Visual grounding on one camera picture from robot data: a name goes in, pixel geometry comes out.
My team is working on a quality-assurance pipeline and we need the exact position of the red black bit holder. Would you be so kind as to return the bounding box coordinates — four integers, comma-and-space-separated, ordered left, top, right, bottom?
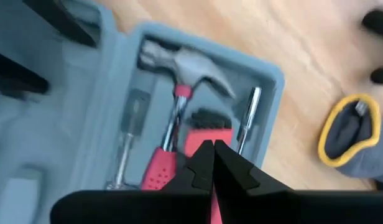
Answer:
183, 107, 234, 158

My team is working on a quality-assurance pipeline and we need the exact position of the red handled claw hammer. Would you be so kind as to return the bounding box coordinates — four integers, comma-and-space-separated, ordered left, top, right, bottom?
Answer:
138, 39, 236, 191

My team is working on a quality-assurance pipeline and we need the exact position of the red handled chrome screwdriver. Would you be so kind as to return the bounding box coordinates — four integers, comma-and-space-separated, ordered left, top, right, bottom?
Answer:
210, 86, 262, 224

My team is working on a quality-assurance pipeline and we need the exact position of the grey plastic tool case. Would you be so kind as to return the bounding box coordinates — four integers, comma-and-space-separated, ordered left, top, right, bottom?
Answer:
0, 0, 285, 224

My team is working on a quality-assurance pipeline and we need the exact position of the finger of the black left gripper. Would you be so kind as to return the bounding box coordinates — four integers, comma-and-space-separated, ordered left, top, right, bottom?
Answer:
0, 50, 50, 95
22, 0, 101, 48

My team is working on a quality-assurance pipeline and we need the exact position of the silver shaft hand tool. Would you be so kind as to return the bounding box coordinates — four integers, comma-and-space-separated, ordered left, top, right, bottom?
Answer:
104, 89, 151, 191

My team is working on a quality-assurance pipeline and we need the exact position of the black work glove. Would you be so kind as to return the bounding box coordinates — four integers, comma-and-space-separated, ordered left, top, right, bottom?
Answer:
361, 9, 383, 85

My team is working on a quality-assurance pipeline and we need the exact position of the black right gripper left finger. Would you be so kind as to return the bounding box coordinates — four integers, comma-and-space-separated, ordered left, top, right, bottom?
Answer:
50, 139, 215, 224

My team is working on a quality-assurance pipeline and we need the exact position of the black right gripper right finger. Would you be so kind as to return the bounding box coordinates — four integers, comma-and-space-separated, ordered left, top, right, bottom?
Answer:
214, 139, 383, 224

